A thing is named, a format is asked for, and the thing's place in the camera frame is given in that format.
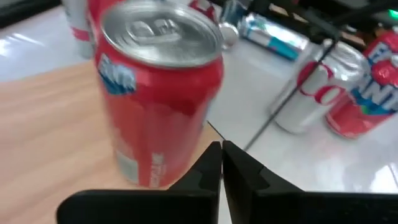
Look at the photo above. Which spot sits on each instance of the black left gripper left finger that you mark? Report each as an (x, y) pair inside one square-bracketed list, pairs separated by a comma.
[(199, 186)]

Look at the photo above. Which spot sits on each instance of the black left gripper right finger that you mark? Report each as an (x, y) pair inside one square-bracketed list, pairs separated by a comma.
[(248, 186)]

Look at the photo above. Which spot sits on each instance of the red Fanta can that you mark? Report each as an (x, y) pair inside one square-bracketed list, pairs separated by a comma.
[(370, 93), (91, 18), (161, 102)]

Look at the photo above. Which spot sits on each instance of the silver Diet Coke can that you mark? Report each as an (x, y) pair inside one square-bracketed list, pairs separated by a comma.
[(317, 90)]

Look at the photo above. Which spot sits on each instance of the white slim can black lid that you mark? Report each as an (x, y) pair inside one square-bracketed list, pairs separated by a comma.
[(76, 31)]

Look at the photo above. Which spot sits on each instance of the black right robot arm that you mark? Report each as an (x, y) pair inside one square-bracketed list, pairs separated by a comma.
[(367, 7)]

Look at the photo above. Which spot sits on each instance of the blue and silver slim can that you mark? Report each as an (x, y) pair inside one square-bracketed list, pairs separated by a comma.
[(229, 32), (273, 39)]

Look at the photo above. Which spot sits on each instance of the red Coca-Cola can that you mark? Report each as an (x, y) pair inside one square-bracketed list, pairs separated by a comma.
[(203, 7)]

